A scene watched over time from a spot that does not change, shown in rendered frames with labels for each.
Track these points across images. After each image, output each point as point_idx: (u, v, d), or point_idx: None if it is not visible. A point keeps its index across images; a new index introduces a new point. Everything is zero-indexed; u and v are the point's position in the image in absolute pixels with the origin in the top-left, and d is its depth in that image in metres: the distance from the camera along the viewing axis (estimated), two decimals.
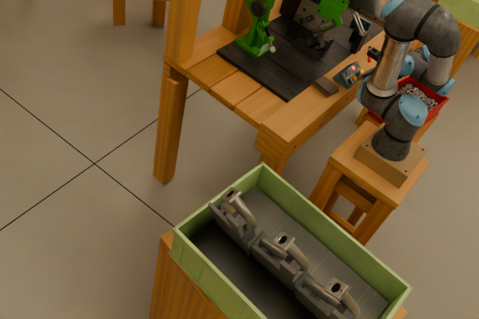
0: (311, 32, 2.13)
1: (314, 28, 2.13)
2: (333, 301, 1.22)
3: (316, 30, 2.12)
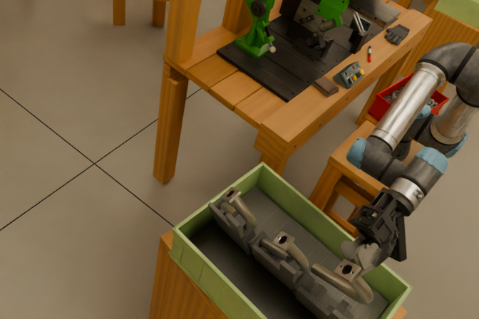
0: None
1: None
2: (344, 287, 1.16)
3: None
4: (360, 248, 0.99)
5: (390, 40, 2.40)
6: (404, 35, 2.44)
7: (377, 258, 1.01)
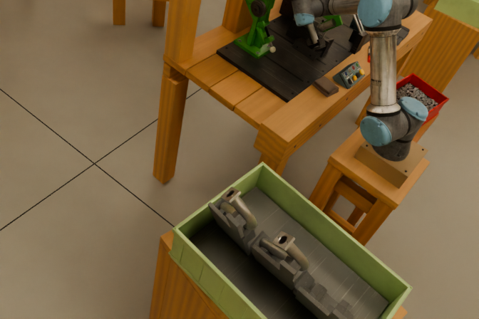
0: None
1: None
2: None
3: None
4: None
5: None
6: (404, 35, 2.44)
7: None
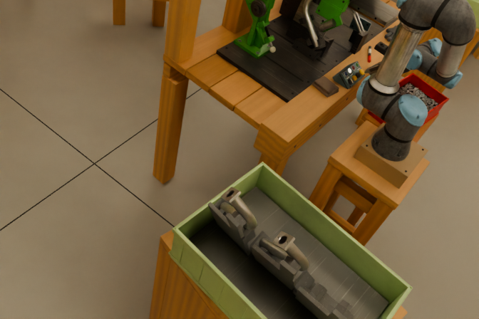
0: None
1: None
2: (311, 18, 2.13)
3: None
4: None
5: (390, 40, 2.40)
6: None
7: None
